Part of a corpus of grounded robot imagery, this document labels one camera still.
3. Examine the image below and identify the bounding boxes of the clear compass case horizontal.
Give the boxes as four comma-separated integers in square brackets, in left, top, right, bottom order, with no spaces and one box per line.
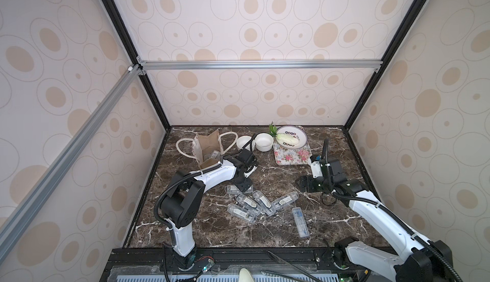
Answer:
[226,185,254,195]

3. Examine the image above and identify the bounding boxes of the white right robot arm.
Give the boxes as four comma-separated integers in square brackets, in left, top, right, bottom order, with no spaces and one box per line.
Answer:
[299,156,462,281]

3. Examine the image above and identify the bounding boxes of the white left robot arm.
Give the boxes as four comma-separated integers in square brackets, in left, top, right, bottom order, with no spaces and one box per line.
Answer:
[153,149,258,259]

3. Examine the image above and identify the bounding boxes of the clear compass case right angled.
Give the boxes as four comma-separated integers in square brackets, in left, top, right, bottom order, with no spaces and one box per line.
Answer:
[273,191,299,211]

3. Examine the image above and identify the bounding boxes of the clear compass case blue front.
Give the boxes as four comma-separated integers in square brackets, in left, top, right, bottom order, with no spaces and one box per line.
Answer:
[292,207,310,238]

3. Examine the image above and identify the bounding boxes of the white bowl left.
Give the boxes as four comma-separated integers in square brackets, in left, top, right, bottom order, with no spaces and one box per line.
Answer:
[236,135,255,151]

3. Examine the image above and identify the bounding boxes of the white bowl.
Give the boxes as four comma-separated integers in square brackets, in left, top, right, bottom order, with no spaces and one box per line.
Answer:
[255,133,274,152]
[236,135,255,151]

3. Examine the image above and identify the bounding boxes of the white bowl right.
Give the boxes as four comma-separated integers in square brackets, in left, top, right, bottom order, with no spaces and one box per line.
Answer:
[255,133,274,152]

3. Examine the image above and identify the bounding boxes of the floral cloth mat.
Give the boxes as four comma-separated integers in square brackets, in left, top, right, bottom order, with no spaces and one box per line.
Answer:
[273,143,312,166]

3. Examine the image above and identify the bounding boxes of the white radish with leaves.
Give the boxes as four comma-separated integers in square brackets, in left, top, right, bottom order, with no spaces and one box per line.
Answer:
[269,122,300,147]

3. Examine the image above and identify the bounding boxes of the patterned ceramic plate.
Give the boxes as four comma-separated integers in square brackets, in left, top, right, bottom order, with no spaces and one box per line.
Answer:
[275,126,308,149]

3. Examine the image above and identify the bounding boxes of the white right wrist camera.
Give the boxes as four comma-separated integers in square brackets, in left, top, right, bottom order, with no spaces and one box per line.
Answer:
[308,155,323,179]

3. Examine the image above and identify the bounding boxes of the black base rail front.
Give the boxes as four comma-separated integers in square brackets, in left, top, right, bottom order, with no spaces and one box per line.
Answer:
[101,248,382,281]

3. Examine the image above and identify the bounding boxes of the silver aluminium rail back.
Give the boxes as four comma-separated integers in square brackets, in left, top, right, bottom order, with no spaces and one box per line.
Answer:
[140,59,383,71]

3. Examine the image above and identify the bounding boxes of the silver aluminium rail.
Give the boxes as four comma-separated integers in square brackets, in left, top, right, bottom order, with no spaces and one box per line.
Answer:
[140,59,383,71]
[1,64,142,262]

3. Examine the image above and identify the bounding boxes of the black corner frame post right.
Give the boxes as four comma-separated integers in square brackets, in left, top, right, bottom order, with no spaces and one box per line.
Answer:
[344,0,428,132]

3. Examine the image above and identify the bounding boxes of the black corner frame post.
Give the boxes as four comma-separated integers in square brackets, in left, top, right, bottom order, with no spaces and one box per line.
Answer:
[101,0,172,130]
[344,0,428,132]

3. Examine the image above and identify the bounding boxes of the black corner frame post left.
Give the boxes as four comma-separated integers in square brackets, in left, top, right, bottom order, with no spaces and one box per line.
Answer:
[101,0,172,130]

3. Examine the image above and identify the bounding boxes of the silver aluminium rail left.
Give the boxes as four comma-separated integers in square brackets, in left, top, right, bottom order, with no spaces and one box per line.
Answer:
[1,64,142,262]

